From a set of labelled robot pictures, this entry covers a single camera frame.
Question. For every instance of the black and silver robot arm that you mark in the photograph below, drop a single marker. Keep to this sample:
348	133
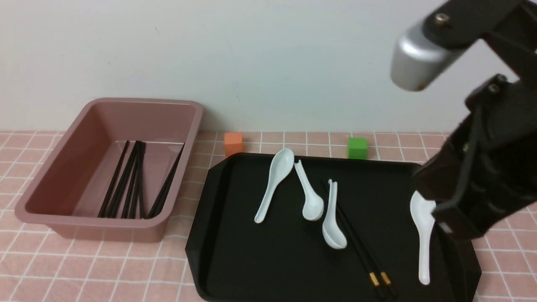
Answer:
486	169

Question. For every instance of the black gold-banded chopstick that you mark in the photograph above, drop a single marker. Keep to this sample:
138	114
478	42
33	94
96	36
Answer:
362	252
386	281
124	195
134	191

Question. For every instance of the orange cube block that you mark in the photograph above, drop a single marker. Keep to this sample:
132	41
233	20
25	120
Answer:
233	143

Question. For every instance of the pink checkered tablecloth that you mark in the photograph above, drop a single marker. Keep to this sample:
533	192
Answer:
38	265

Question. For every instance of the plain black chopstick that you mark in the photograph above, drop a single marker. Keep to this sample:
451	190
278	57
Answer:
132	182
162	188
109	192
140	180
120	187
167	189

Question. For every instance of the pink plastic bin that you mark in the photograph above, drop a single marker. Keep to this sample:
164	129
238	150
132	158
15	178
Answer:
68	191

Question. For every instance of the black plastic tray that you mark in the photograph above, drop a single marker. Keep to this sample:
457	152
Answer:
286	259

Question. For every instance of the white ceramic spoon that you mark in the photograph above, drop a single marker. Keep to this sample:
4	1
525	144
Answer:
281	166
331	232
421	214
313	207

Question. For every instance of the green cube block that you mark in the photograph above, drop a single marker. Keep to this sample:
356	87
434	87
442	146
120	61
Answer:
357	148

